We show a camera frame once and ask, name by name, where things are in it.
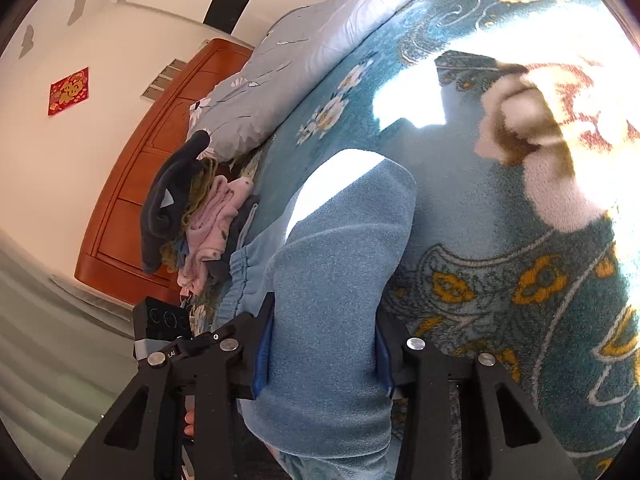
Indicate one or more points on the grey garment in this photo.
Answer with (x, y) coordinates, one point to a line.
(240, 230)

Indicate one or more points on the pink fleece garment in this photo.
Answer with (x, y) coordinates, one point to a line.
(215, 225)

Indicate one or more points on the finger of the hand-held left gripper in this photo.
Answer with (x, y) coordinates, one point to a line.
(250, 319)

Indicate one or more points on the olive knit garment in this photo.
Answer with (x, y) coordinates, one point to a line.
(200, 185)

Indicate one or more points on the dark navy garment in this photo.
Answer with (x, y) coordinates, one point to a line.
(165, 200)

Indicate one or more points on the wooden headboard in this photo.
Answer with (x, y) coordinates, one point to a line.
(135, 185)

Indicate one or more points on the light blue garment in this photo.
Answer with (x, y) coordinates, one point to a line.
(181, 255)

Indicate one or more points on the wall switch panel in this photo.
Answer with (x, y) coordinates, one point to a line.
(161, 79)

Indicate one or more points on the teal floral blanket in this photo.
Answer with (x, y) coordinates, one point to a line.
(475, 200)

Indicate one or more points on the grey daisy print duvet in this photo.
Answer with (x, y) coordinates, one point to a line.
(300, 50)

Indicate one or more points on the person's left hand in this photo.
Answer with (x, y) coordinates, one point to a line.
(189, 422)

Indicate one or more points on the blue sweater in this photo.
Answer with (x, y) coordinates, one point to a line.
(340, 260)

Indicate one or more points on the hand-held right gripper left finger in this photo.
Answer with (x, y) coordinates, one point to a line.
(262, 360)

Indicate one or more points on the red wall decoration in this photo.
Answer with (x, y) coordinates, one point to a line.
(69, 91)

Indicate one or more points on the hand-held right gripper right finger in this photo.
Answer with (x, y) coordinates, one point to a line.
(385, 365)

